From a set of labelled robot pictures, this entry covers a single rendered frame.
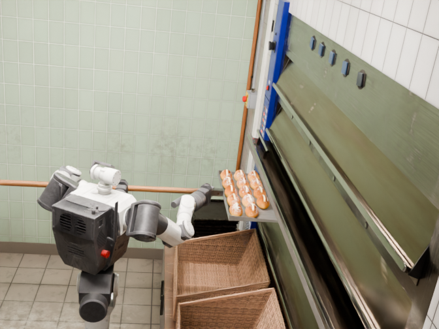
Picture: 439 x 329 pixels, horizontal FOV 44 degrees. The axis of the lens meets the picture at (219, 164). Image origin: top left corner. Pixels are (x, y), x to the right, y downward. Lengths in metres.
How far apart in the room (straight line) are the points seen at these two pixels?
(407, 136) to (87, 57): 2.75
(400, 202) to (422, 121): 0.24
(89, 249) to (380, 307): 1.12
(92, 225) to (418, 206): 1.20
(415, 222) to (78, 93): 2.91
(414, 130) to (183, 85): 2.60
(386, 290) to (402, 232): 0.21
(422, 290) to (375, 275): 0.30
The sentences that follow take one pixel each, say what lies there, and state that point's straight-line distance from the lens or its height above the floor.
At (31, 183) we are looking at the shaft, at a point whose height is 1.19.
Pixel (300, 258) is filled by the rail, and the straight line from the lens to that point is 1.94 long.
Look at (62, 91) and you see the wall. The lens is 3.99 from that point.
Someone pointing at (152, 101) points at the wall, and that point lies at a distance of 3.94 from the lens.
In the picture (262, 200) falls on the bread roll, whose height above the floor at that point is 1.23.
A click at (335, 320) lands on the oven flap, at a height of 1.41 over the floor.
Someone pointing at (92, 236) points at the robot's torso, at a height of 1.32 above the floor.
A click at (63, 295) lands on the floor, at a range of 4.10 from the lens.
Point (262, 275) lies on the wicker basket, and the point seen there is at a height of 0.81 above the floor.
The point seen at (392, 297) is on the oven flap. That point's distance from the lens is 1.62.
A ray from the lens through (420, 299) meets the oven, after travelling 1.46.
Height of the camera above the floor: 2.42
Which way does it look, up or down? 22 degrees down
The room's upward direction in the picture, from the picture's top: 7 degrees clockwise
